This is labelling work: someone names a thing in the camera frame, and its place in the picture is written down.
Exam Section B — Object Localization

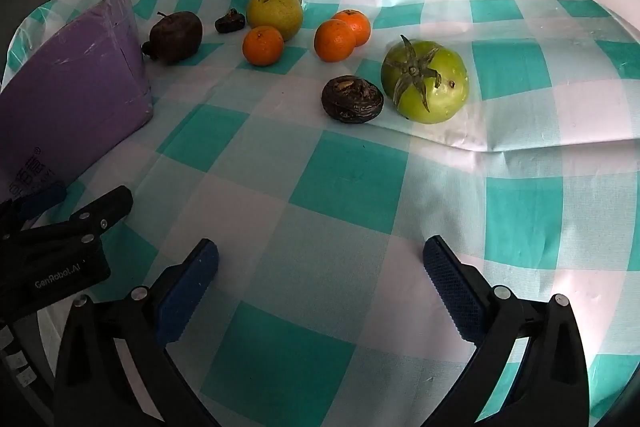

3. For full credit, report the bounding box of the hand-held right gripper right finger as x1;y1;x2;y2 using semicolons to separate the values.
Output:
420;235;591;427

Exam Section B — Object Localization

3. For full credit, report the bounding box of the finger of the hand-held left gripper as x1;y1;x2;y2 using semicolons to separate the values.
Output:
10;185;134;253
0;183;68;233

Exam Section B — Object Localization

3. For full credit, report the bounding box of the dark brown round fruit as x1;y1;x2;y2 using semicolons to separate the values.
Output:
321;76;385;124

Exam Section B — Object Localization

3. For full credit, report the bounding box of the dark red apple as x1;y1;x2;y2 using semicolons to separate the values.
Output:
141;11;204;66

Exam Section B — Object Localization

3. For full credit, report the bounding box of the green tomato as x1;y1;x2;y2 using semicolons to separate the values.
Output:
381;35;469;125

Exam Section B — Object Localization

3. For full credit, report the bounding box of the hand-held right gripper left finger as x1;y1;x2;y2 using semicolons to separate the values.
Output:
52;238;223;427

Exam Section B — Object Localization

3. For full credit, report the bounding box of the small dark shrivelled fruit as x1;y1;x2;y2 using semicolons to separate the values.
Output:
215;9;246;34

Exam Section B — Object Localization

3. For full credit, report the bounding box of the teal white checked tablecloth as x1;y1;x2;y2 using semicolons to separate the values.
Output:
2;0;640;427

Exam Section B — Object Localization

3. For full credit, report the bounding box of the white purple-rimmed storage bin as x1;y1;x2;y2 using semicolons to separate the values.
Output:
0;0;155;208

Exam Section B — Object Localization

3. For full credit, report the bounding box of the orange tangerine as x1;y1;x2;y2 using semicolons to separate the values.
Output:
242;26;285;67
332;9;372;48
314;19;357;62

